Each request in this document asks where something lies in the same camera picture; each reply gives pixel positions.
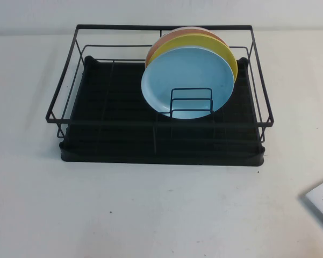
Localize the black wire dish rack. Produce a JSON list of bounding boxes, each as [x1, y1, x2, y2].
[[45, 24, 275, 141]]

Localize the white card with QR code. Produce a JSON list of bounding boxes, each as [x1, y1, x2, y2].
[[302, 176, 323, 220]]

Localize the white plate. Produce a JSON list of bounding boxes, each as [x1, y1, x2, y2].
[[163, 26, 216, 34]]

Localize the black plastic drip tray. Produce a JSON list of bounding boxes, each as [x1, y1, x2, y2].
[[59, 55, 267, 167]]

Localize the orange plate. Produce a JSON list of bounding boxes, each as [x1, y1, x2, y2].
[[145, 27, 228, 68]]

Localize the yellow plate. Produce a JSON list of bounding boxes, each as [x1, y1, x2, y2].
[[149, 34, 239, 82]]

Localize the light blue plate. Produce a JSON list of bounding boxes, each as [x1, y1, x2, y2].
[[140, 48, 237, 120]]

